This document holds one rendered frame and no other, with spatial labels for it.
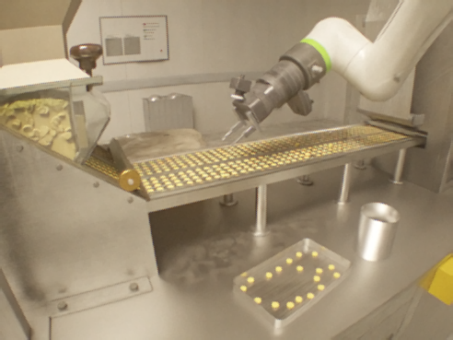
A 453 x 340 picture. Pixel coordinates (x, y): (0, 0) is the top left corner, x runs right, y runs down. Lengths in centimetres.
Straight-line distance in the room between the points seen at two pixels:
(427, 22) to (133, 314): 68
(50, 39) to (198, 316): 47
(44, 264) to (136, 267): 16
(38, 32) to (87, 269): 38
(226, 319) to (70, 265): 27
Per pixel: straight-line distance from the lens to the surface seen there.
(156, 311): 50
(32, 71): 47
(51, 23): 48
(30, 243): 50
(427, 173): 102
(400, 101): 97
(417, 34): 59
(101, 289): 55
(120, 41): 425
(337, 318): 50
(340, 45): 66
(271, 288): 53
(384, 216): 67
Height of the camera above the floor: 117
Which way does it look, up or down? 22 degrees down
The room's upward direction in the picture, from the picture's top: 1 degrees counter-clockwise
